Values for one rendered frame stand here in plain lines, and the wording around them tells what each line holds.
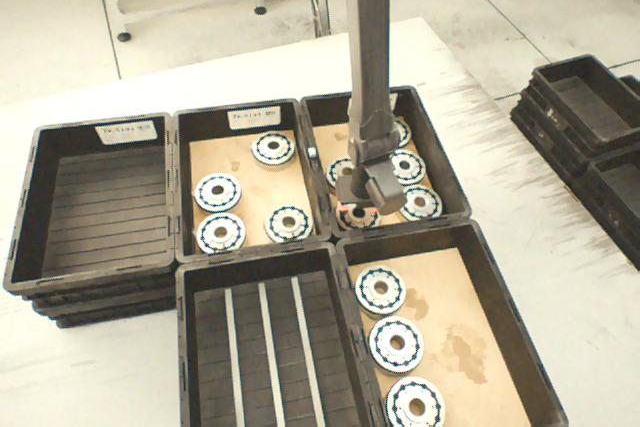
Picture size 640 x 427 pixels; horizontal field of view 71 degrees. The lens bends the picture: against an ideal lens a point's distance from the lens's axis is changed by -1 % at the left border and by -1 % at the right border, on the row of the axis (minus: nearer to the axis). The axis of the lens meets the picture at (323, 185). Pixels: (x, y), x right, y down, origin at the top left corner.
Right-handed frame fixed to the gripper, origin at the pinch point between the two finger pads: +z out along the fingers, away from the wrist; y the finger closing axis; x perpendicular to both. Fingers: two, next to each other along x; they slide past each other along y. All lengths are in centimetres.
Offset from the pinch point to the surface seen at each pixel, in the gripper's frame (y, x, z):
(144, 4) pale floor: -90, 211, 97
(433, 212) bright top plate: 17.0, -1.6, 1.0
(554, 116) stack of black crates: 90, 55, 38
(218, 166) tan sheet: -30.9, 17.4, 4.9
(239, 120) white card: -25.2, 27.0, -0.4
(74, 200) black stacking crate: -63, 10, 5
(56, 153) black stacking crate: -69, 23, 4
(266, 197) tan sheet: -19.9, 7.5, 4.5
